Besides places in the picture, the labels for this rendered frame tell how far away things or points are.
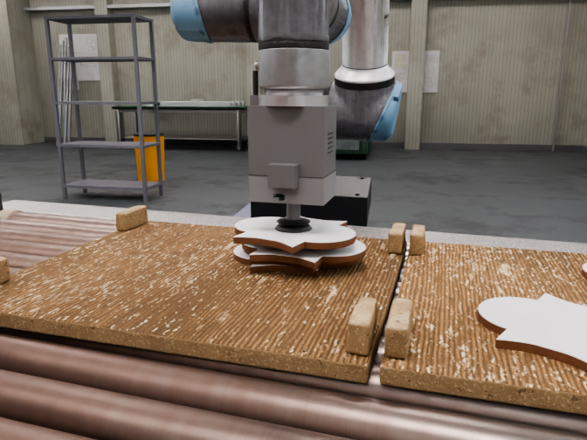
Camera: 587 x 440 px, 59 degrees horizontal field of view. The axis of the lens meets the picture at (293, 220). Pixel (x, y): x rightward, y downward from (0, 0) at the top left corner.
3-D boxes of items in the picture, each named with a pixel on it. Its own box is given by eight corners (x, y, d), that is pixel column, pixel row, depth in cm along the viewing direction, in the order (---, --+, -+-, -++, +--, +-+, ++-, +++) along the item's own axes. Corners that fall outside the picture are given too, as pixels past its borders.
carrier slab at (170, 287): (142, 230, 83) (141, 219, 82) (406, 251, 71) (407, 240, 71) (-59, 319, 50) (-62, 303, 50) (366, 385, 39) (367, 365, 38)
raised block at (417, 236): (410, 242, 70) (412, 222, 69) (425, 244, 69) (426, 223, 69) (408, 255, 64) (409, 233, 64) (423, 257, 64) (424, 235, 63)
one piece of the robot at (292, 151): (230, 68, 52) (234, 228, 55) (319, 67, 49) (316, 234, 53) (263, 72, 61) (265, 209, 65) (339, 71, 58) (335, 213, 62)
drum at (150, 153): (160, 182, 673) (156, 134, 658) (130, 182, 680) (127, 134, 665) (171, 178, 710) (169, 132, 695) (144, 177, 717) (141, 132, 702)
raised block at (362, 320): (357, 323, 45) (358, 293, 45) (379, 326, 45) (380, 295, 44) (344, 354, 40) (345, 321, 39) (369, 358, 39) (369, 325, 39)
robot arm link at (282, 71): (320, 47, 51) (242, 49, 53) (320, 95, 52) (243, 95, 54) (335, 52, 58) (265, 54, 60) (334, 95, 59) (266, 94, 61)
